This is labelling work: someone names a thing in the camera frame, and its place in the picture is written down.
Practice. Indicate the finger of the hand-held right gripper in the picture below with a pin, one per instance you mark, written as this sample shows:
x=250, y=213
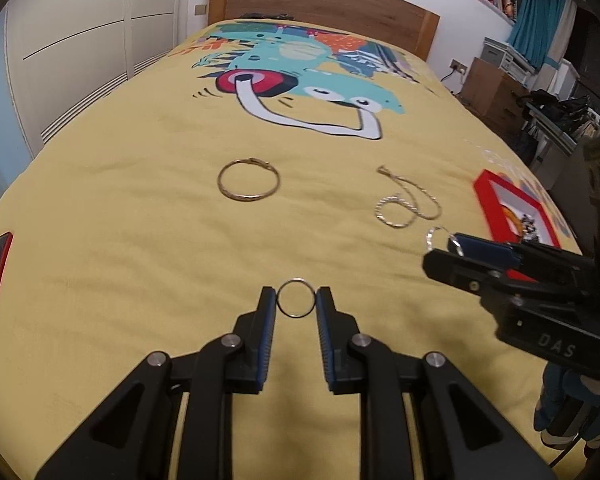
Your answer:
x=485, y=252
x=455, y=270

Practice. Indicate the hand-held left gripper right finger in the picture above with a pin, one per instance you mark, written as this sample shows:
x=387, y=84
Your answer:
x=324, y=335

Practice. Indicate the black bag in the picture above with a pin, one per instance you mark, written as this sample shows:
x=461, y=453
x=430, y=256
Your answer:
x=560, y=105

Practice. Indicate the grey desk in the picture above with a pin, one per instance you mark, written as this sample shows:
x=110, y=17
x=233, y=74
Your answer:
x=550, y=135

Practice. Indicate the amber bangle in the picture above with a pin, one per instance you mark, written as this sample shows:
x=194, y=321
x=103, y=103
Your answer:
x=513, y=221

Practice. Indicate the thin gold bangle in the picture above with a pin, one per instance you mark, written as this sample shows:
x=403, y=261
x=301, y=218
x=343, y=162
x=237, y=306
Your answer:
x=260, y=162

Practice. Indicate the white printer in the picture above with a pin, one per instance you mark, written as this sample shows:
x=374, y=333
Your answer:
x=507, y=55

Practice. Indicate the white wardrobe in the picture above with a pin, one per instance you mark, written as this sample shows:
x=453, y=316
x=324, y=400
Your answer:
x=90, y=25

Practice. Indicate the red shallow box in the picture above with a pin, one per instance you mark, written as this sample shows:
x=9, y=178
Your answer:
x=482, y=195

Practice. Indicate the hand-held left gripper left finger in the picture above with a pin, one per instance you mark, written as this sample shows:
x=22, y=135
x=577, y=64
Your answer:
x=269, y=330

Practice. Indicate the wooden cabinet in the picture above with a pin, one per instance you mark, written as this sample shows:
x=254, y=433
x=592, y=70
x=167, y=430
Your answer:
x=495, y=92

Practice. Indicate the dark cloth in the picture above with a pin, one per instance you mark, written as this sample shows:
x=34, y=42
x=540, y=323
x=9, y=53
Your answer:
x=265, y=16

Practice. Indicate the wooden headboard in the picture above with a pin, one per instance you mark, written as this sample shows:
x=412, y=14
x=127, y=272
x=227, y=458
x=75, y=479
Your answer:
x=330, y=5

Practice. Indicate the teal curtain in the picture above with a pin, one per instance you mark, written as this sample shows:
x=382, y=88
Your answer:
x=537, y=25

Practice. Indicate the wall socket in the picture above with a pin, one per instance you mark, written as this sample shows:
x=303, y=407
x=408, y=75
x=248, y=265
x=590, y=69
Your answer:
x=200, y=9
x=460, y=66

